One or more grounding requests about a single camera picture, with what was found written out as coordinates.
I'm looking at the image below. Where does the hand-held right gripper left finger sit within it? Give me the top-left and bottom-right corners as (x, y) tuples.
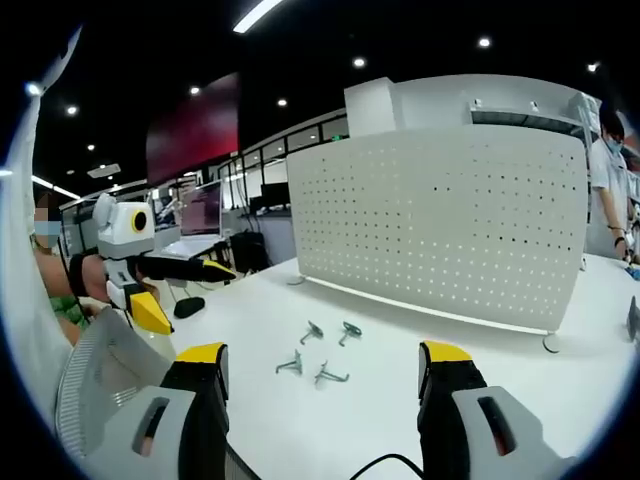
(79, 342), (231, 480)

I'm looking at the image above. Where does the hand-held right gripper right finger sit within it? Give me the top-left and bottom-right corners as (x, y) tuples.
(417, 339), (579, 480)

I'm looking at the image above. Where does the grey hook assembly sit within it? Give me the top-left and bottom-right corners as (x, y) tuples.
(275, 348), (305, 376)
(337, 320), (363, 349)
(299, 319), (326, 347)
(314, 360), (351, 388)

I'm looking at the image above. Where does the white perforated mounting plate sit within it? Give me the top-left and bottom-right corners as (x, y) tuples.
(285, 124), (592, 354)

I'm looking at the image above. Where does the black computer mouse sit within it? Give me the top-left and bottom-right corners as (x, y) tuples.
(172, 296), (207, 319)

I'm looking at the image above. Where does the grey ribbed device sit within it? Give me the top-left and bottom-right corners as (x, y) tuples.
(53, 306), (177, 460)

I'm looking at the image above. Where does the ceiling air vent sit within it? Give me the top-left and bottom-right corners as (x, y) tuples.
(86, 162), (123, 181)

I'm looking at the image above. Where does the black office chair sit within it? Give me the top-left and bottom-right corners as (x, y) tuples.
(228, 230), (272, 275)

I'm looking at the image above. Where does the person's blue face mask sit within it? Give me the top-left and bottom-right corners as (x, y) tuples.
(33, 219), (63, 249)

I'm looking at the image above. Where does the green patterned cloth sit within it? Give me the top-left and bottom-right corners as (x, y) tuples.
(49, 293), (92, 332)

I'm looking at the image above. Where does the person's white shirt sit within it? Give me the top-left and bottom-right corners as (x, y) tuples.
(0, 24), (84, 416)

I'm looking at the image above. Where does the dark computer monitor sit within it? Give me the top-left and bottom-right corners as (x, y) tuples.
(259, 181), (292, 212)

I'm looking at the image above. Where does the small black object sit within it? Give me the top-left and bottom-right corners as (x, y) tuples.
(625, 298), (640, 342)

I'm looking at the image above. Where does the ceiling strip light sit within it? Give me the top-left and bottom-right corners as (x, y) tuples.
(231, 0), (287, 34)

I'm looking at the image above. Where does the group of round ceiling lights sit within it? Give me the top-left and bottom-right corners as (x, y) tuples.
(64, 35), (601, 154)

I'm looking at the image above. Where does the black wrist strap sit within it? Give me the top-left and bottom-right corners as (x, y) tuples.
(68, 252), (88, 302)

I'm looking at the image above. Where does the thin black cable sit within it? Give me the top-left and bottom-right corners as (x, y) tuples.
(55, 233), (91, 324)

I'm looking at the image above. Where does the dark red wall panel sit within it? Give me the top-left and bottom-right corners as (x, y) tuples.
(145, 71), (242, 187)

